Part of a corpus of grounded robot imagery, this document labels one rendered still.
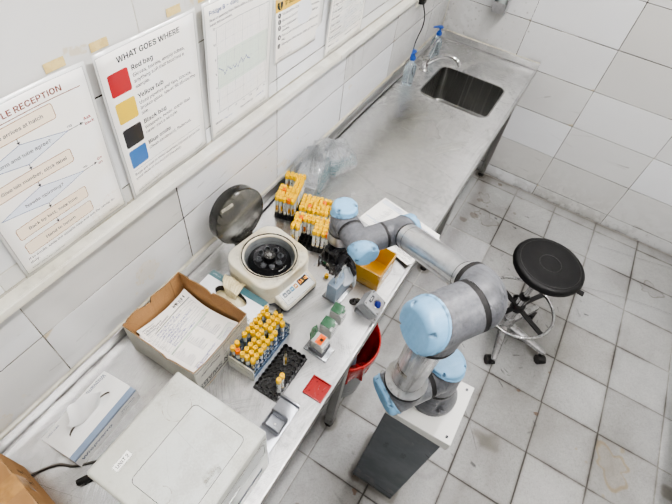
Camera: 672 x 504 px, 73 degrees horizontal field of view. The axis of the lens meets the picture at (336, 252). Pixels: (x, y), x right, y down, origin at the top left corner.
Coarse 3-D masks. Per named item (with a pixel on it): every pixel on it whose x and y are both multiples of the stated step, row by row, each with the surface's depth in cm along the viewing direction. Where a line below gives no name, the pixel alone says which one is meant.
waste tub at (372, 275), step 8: (384, 256) 173; (392, 256) 171; (368, 264) 176; (376, 264) 176; (384, 264) 176; (392, 264) 171; (360, 272) 166; (368, 272) 163; (376, 272) 174; (384, 272) 163; (360, 280) 169; (368, 280) 167; (376, 280) 164; (376, 288) 167
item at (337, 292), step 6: (342, 276) 160; (330, 282) 158; (336, 282) 158; (342, 282) 158; (330, 288) 158; (336, 288) 156; (342, 288) 162; (348, 288) 168; (324, 294) 165; (330, 294) 161; (336, 294) 159; (342, 294) 166; (330, 300) 163; (336, 300) 164; (342, 300) 165
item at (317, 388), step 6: (312, 378) 145; (318, 378) 145; (312, 384) 144; (318, 384) 144; (324, 384) 145; (330, 384) 144; (306, 390) 143; (312, 390) 143; (318, 390) 143; (324, 390) 143; (312, 396) 141; (318, 396) 142; (324, 396) 142; (318, 402) 141
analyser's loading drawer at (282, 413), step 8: (280, 400) 136; (288, 400) 135; (272, 408) 131; (280, 408) 135; (288, 408) 135; (296, 408) 135; (272, 416) 133; (280, 416) 131; (288, 416) 134; (264, 424) 128; (272, 424) 132; (280, 424) 132; (288, 424) 132; (272, 432) 130; (280, 432) 130; (272, 440) 129; (272, 448) 128
